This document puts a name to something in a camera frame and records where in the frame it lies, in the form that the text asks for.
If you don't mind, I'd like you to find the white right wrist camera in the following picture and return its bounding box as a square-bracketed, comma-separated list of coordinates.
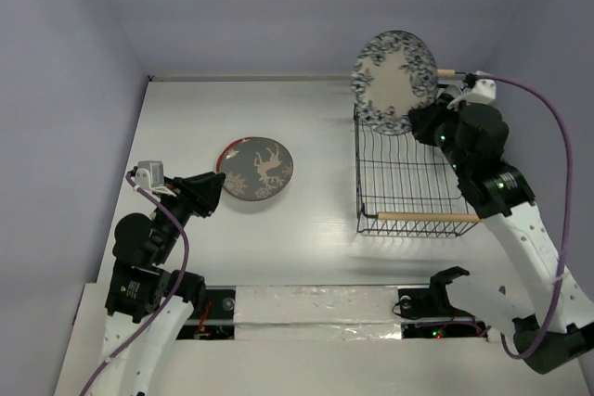
[447, 71, 497, 110]

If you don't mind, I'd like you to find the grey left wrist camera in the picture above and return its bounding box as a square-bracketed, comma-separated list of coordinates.
[132, 160, 165, 193]

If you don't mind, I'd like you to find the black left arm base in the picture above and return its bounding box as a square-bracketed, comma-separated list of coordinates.
[176, 287, 236, 340]

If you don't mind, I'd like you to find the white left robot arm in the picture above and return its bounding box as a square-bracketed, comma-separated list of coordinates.
[82, 163, 226, 395]

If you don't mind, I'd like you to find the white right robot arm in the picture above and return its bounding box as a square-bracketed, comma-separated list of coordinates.
[408, 103, 593, 375]

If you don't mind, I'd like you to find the red blue floral plate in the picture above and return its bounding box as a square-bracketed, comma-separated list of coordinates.
[215, 136, 252, 173]

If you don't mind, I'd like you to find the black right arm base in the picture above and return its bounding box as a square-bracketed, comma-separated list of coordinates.
[392, 266, 473, 321]

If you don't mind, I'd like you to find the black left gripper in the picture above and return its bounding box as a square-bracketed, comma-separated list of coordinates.
[153, 170, 226, 261]

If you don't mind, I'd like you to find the blue white floral plate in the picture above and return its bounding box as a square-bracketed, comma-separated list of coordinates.
[351, 31, 438, 135]

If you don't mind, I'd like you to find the grey brown deer plate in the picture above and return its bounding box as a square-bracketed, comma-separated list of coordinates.
[224, 136, 293, 201]

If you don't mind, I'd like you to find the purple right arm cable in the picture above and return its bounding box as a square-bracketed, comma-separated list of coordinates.
[472, 73, 574, 360]

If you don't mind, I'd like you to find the black wire dish rack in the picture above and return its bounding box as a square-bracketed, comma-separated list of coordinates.
[353, 99, 480, 237]

